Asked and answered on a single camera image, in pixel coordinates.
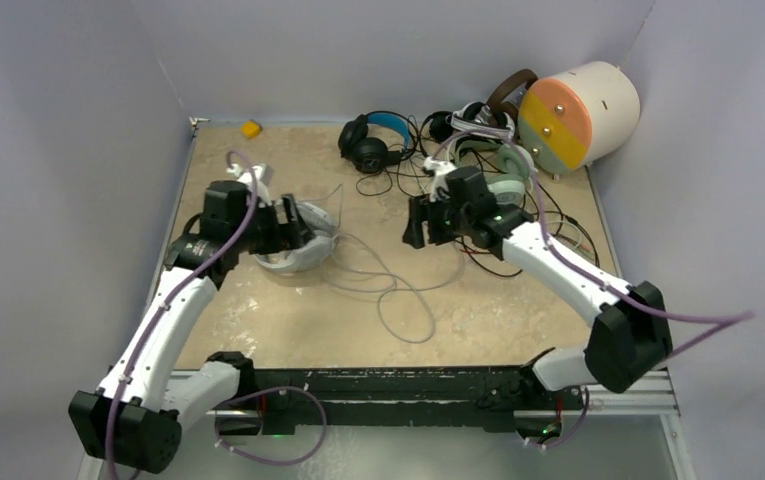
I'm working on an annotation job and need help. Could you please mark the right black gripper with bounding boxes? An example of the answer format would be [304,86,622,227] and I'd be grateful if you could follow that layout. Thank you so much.
[403,191,472,250]

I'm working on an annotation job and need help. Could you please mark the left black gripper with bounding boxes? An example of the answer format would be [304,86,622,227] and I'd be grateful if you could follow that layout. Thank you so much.
[231,193,312,255]

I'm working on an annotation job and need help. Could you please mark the white grey headphones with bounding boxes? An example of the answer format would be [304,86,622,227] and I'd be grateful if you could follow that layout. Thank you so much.
[253,201,339,274]

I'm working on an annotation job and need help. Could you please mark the grey white headphone cable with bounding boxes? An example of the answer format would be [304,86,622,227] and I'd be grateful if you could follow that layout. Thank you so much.
[302,184,466,346]

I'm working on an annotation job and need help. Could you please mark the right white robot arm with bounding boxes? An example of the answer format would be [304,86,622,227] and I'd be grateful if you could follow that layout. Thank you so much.
[402,158,673,407]

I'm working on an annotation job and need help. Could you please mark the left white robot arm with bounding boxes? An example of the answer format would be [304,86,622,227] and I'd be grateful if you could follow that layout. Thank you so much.
[68,180,313,474]

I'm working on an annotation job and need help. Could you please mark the black blue headphones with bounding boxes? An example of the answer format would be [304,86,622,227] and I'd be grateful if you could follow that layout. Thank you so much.
[337,110,417,174]

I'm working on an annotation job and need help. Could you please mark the small black on-ear headphones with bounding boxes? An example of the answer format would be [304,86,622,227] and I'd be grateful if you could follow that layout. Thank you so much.
[417,110,454,158]

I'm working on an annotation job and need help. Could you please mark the mint green headphones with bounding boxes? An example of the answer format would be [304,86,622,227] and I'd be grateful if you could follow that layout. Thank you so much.
[447,136,536,207]

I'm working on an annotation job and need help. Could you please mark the white black headphones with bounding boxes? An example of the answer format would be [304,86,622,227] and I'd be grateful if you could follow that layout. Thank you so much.
[448,101,516,140]

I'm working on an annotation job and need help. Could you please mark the brown headphones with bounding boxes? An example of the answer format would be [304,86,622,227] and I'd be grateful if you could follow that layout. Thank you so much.
[485,68,538,122]

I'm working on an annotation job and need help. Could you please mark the small yellow block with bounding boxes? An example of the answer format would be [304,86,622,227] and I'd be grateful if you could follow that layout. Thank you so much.
[239,120,263,139]

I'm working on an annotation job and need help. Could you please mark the round pastel drawer cabinet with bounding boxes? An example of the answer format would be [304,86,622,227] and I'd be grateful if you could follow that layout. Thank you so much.
[518,61,641,175]

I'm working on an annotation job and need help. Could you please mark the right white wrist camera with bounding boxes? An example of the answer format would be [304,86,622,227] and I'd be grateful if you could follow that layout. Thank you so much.
[422,157,456,202]

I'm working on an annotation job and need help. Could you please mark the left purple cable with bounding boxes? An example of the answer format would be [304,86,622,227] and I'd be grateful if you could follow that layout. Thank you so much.
[103,149,328,480]

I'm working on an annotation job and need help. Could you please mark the purple cable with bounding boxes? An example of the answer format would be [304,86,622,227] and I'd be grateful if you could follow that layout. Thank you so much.
[428,129,754,452]
[103,149,328,480]

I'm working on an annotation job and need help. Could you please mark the dark brown headphone cable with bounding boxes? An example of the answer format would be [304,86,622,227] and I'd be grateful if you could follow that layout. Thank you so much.
[454,165,601,280]

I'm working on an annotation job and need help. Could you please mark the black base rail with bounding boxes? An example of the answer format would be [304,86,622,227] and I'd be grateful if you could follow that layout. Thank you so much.
[169,351,678,439]

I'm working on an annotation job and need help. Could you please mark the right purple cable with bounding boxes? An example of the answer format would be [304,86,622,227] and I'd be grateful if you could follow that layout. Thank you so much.
[428,129,754,452]

